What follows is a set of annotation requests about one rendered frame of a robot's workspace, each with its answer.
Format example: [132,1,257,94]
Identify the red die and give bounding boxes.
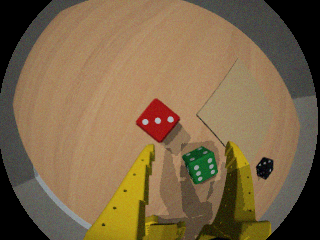
[136,99,180,143]

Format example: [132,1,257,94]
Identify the tan square mat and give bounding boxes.
[196,58,273,164]

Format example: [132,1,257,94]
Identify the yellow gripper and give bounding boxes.
[83,141,272,240]

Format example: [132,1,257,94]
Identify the black die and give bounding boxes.
[256,157,273,180]

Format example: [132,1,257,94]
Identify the green die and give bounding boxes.
[182,146,218,185]

